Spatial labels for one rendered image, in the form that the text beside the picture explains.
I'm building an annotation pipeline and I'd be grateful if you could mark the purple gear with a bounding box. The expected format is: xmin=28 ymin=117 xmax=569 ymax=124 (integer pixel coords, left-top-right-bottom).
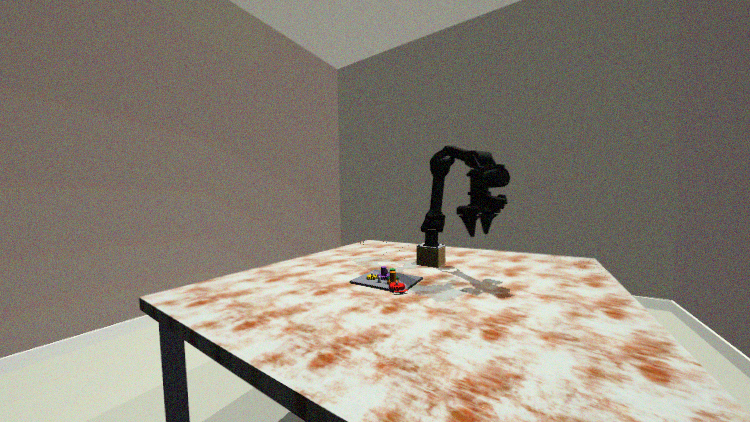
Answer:
xmin=377 ymin=266 xmax=390 ymax=280

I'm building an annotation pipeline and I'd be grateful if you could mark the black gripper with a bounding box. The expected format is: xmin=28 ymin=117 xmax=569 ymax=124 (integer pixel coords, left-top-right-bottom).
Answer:
xmin=457 ymin=188 xmax=500 ymax=237

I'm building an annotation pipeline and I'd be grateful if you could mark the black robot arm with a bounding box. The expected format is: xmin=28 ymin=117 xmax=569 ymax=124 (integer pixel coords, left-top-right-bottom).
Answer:
xmin=421 ymin=145 xmax=510 ymax=247

